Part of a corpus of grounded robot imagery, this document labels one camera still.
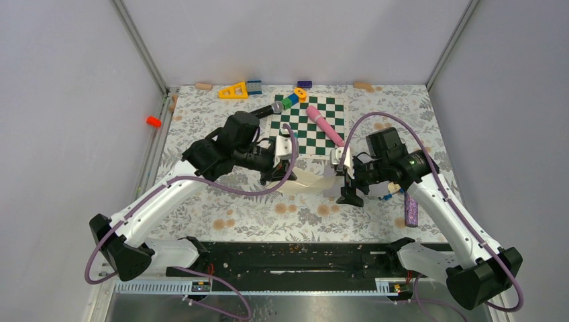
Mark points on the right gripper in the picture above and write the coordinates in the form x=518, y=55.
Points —
x=349, y=193

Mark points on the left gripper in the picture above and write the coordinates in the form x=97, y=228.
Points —
x=276, y=174

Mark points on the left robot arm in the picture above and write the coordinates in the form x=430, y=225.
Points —
x=123, y=238

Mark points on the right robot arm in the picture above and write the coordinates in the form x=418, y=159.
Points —
x=479, y=269

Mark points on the beige toy car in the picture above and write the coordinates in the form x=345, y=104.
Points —
x=392, y=189

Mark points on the green white chessboard mat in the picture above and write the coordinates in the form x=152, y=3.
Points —
x=313, y=142

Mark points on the purple glitter microphone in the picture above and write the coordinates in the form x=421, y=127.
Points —
x=411, y=211

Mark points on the black toy microphone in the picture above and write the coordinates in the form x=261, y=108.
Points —
x=274, y=108

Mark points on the floral table cloth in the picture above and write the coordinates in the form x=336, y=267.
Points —
x=215, y=216

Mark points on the blue lego brick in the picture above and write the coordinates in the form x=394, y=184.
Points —
x=254, y=87

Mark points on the yellow triangle toy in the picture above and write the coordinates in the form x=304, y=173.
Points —
x=236, y=91

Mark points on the purple lego brick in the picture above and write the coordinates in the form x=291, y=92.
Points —
x=304, y=84

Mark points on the wooden cylinder block right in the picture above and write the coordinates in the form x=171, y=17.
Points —
x=364, y=86

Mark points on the wooden cylinder block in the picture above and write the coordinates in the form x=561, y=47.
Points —
x=364, y=86
x=204, y=86

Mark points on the wooden cylinder block left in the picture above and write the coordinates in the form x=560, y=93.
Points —
x=204, y=86

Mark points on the orange cap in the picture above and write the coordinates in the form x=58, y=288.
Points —
x=154, y=122

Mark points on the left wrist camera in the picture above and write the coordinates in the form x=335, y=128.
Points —
x=285, y=148

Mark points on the colourful block chain toy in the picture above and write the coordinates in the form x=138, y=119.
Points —
x=299, y=95

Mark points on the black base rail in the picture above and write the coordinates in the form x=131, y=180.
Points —
x=299, y=267

